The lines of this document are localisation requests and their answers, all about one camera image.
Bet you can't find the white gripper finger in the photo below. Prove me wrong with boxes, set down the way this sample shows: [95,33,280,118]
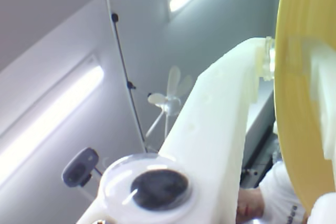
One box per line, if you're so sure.
[77,36,276,224]
[306,191,336,224]

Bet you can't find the yellow plate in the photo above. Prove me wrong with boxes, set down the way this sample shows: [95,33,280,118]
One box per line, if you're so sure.
[272,0,336,216]

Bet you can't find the white fan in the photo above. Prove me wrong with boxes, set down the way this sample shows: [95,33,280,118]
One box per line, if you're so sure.
[145,66,194,141]

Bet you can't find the person in white shirt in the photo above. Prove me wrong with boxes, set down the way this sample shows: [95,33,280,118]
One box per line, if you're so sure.
[236,159,309,224]

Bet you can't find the grey webcam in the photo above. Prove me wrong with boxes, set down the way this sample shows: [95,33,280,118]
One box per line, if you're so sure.
[61,147,101,189]

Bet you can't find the thin pole with black clips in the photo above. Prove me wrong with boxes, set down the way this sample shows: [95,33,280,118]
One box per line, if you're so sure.
[104,0,149,154]

